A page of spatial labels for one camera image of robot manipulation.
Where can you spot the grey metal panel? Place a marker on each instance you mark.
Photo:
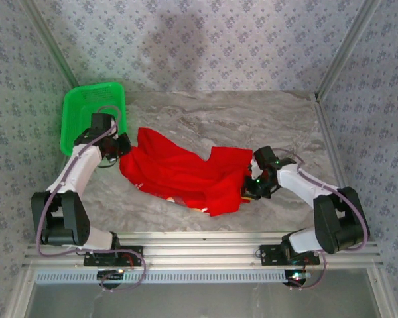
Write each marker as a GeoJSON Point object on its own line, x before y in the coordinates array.
{"type": "Point", "coordinates": [202, 301]}

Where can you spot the red t-shirt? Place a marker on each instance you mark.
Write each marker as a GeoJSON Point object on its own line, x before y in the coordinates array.
{"type": "Point", "coordinates": [172, 165]}

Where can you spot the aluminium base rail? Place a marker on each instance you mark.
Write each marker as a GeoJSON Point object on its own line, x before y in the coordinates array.
{"type": "Point", "coordinates": [202, 251]}

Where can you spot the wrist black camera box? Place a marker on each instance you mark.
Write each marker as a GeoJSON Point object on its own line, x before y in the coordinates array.
{"type": "Point", "coordinates": [103, 121]}
{"type": "Point", "coordinates": [265, 155]}

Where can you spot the green plastic basket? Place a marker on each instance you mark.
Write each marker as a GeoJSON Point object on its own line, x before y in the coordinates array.
{"type": "Point", "coordinates": [74, 109]}

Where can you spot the short aluminium frame post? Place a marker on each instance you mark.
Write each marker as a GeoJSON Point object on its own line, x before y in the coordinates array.
{"type": "Point", "coordinates": [383, 295]}

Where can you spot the black circuit board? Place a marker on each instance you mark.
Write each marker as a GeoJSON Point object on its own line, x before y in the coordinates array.
{"type": "Point", "coordinates": [111, 276]}
{"type": "Point", "coordinates": [296, 278]}

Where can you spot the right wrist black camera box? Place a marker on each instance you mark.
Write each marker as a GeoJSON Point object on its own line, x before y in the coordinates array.
{"type": "Point", "coordinates": [265, 155]}

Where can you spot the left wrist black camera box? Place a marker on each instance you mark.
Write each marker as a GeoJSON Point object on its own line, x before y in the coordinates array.
{"type": "Point", "coordinates": [103, 121]}

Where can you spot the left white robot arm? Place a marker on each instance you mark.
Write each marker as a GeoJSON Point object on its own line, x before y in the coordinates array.
{"type": "Point", "coordinates": [76, 172]}

